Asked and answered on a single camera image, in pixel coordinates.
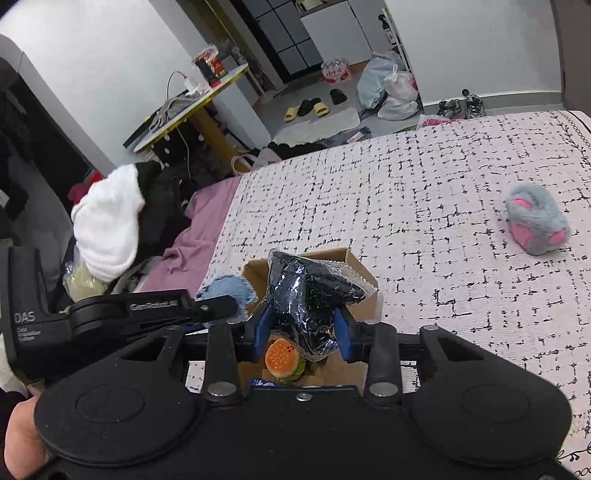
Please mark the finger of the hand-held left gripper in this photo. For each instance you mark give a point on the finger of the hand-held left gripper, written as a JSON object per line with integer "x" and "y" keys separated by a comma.
{"x": 194, "y": 326}
{"x": 152, "y": 307}

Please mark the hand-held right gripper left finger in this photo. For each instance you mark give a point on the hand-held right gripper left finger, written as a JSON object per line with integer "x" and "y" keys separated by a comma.
{"x": 268, "y": 318}

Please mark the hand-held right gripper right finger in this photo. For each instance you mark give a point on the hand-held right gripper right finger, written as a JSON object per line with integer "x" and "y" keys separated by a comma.
{"x": 344, "y": 332}

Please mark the brown cardboard box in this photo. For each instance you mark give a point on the brown cardboard box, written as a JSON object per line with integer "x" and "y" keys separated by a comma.
{"x": 337, "y": 369}

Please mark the orange burger plush toy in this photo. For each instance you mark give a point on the orange burger plush toy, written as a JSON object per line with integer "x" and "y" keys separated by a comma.
{"x": 279, "y": 357}

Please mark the black fabric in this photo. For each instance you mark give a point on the black fabric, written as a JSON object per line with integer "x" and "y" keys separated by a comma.
{"x": 304, "y": 286}

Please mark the small blue denim cloth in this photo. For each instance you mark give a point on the small blue denim cloth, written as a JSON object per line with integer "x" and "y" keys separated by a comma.
{"x": 228, "y": 288}

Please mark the blue planet print tissue pack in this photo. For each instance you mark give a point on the blue planet print tissue pack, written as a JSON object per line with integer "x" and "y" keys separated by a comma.
{"x": 259, "y": 382}

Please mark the person's left hand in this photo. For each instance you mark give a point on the person's left hand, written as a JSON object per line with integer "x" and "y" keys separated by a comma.
{"x": 23, "y": 429}

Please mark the grey garment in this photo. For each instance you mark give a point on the grey garment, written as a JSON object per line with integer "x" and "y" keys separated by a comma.
{"x": 134, "y": 277}

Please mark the pale yellow stuffed bag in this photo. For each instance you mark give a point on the pale yellow stuffed bag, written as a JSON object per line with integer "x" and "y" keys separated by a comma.
{"x": 85, "y": 284}

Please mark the white fluffy towel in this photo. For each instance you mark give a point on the white fluffy towel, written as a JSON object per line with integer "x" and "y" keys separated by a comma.
{"x": 106, "y": 230}

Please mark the pink bed sheet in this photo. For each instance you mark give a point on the pink bed sheet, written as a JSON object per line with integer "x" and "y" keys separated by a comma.
{"x": 203, "y": 217}

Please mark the black clothes pile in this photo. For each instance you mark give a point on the black clothes pile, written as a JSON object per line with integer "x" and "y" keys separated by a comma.
{"x": 161, "y": 203}

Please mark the white black patterned bedspread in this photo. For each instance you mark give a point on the white black patterned bedspread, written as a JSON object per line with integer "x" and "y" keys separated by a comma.
{"x": 392, "y": 207}

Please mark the red garment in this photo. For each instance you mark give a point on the red garment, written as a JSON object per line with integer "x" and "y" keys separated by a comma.
{"x": 85, "y": 189}

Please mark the beige tote bag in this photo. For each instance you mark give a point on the beige tote bag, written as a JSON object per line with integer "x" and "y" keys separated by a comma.
{"x": 254, "y": 159}

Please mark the hanging dark clothes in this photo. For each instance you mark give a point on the hanging dark clothes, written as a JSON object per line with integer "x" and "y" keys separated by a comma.
{"x": 23, "y": 152}

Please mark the black yellow long bar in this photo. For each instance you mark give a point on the black yellow long bar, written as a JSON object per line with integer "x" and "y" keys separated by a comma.
{"x": 138, "y": 136}

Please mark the black clothing on floor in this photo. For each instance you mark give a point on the black clothing on floor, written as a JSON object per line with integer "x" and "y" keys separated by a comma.
{"x": 295, "y": 148}

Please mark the grey cloth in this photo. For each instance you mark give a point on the grey cloth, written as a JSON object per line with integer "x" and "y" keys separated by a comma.
{"x": 173, "y": 110}

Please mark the white floor mat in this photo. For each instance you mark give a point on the white floor mat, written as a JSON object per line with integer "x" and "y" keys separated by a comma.
{"x": 318, "y": 125}

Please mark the yellow slipper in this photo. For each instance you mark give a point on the yellow slipper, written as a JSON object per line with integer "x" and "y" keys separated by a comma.
{"x": 321, "y": 109}
{"x": 292, "y": 114}

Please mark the black slipper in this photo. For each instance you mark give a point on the black slipper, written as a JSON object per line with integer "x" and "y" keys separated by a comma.
{"x": 304, "y": 108}
{"x": 315, "y": 101}

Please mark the white round table yellow leg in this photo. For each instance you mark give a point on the white round table yellow leg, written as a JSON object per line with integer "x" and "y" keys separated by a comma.
{"x": 217, "y": 90}

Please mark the pink cloth on floor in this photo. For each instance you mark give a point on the pink cloth on floor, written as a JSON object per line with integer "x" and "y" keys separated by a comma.
{"x": 436, "y": 122}

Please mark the black beanie hat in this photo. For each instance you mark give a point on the black beanie hat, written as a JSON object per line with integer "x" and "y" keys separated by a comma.
{"x": 338, "y": 97}

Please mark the white plastic bag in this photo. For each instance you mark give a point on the white plastic bag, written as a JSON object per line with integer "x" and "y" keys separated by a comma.
{"x": 399, "y": 99}

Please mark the grey black sneaker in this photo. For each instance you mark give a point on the grey black sneaker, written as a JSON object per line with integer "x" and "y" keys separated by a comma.
{"x": 448, "y": 108}
{"x": 475, "y": 106}

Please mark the red snack box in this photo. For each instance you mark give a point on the red snack box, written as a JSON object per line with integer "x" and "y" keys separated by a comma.
{"x": 210, "y": 62}

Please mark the bluish plastic bag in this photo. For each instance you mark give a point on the bluish plastic bag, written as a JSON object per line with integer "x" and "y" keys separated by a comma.
{"x": 376, "y": 78}

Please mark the shrink-wrapped bottle pack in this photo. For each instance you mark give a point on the shrink-wrapped bottle pack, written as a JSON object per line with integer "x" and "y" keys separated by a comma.
{"x": 336, "y": 71}

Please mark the black grid sliding door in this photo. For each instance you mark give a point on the black grid sliding door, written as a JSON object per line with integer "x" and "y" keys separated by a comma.
{"x": 281, "y": 32}

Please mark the white kitchen cabinet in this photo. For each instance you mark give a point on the white kitchen cabinet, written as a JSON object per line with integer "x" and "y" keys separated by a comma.
{"x": 341, "y": 27}

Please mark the grey upholstered chair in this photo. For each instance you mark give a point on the grey upholstered chair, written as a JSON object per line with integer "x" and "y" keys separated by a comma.
{"x": 572, "y": 46}

